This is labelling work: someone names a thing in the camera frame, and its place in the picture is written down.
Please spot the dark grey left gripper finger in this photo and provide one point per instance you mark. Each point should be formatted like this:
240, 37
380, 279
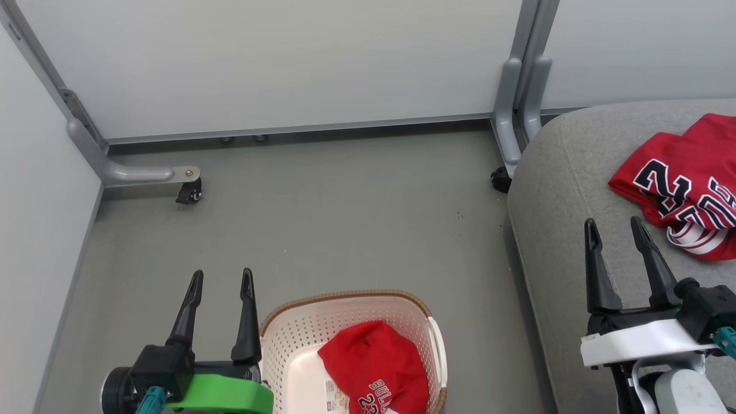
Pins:
185, 322
247, 333

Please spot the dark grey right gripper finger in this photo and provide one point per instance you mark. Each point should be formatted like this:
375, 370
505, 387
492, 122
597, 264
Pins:
601, 282
658, 276

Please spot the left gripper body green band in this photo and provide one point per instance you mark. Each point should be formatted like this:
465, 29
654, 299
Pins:
230, 397

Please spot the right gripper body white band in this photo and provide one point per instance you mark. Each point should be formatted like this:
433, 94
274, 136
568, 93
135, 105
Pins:
638, 342

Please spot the red jersey large black numbers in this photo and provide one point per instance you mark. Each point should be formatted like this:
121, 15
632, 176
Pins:
690, 167

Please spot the red jersey small Bulls print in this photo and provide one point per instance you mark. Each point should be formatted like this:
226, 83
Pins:
374, 356

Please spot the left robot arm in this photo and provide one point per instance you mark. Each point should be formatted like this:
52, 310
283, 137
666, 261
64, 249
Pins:
115, 394

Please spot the grey fabric sofa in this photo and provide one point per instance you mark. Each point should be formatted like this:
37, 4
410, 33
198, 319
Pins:
575, 190

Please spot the cream perforated laundry basket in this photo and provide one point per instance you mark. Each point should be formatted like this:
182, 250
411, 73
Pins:
299, 339

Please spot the paper product label sticker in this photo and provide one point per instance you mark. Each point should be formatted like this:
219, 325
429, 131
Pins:
336, 397

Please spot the black caster wheel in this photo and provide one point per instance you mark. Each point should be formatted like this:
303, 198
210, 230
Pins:
190, 192
501, 181

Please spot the grey curved partition leg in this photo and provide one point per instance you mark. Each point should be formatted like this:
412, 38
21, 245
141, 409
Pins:
135, 173

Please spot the grey upright partition foot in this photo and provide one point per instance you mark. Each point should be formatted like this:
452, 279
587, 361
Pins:
535, 98
505, 115

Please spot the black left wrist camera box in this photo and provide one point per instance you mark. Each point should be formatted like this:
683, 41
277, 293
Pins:
158, 368

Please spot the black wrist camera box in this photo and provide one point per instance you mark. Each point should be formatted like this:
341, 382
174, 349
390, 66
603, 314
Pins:
158, 368
713, 310

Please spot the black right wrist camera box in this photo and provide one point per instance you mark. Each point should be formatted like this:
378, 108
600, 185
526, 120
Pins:
713, 310

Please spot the grey partition base rail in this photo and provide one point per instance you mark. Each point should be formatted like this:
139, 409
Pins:
299, 127

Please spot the grey double partition post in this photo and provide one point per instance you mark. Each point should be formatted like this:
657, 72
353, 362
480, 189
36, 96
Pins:
532, 29

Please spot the grey corner partition post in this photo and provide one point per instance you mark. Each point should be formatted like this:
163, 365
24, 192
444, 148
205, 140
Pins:
34, 52

